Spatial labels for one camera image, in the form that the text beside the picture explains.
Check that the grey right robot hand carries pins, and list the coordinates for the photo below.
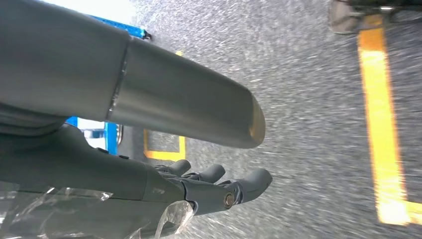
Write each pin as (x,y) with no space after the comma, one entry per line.
(99,184)

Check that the blue metal shelf rack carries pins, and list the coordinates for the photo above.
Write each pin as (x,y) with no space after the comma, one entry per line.
(112,138)

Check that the grey cylindrical robot shell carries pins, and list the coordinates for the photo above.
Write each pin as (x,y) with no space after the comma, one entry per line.
(132,82)

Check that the dark robot foot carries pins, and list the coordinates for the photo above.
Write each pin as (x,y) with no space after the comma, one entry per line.
(343,18)

